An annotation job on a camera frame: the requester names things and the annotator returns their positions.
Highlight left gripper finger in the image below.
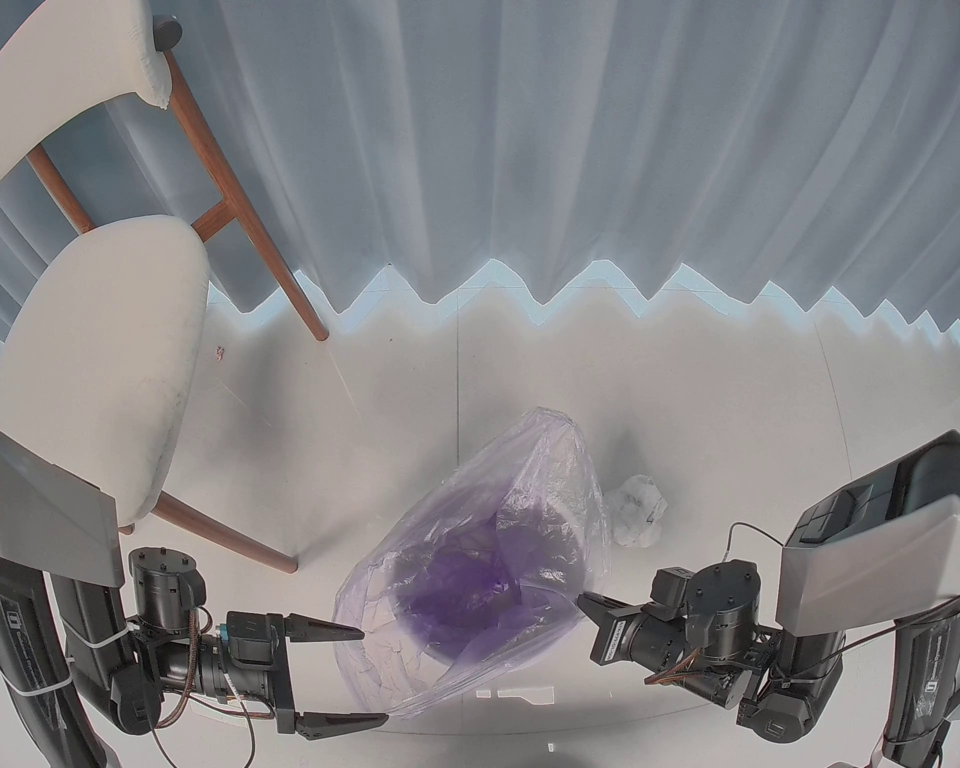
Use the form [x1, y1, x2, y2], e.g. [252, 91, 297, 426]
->
[294, 711, 391, 741]
[281, 613, 367, 645]

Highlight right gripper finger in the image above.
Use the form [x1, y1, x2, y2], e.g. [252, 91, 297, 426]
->
[575, 590, 628, 626]

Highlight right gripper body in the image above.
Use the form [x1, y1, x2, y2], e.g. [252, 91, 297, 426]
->
[591, 606, 695, 669]

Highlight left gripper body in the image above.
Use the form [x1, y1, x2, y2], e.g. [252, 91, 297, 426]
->
[196, 613, 300, 738]

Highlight white plastic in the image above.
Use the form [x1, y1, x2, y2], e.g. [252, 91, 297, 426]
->
[604, 474, 669, 550]

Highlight purple plastic bag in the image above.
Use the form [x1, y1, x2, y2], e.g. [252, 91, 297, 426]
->
[332, 407, 610, 723]

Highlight white cushioned wooden chair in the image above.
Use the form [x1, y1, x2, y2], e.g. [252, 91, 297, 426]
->
[0, 0, 331, 575]

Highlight pale blue curtain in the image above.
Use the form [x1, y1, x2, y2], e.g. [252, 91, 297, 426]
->
[0, 0, 960, 346]

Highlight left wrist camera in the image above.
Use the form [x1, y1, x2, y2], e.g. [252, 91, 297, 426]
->
[223, 611, 285, 667]

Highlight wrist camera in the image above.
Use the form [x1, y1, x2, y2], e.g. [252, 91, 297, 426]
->
[223, 611, 285, 667]
[649, 567, 699, 612]

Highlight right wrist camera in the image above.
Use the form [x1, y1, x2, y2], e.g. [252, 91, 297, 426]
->
[649, 567, 699, 612]

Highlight black cable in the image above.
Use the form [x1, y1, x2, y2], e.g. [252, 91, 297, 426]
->
[150, 693, 260, 768]
[723, 522, 787, 564]

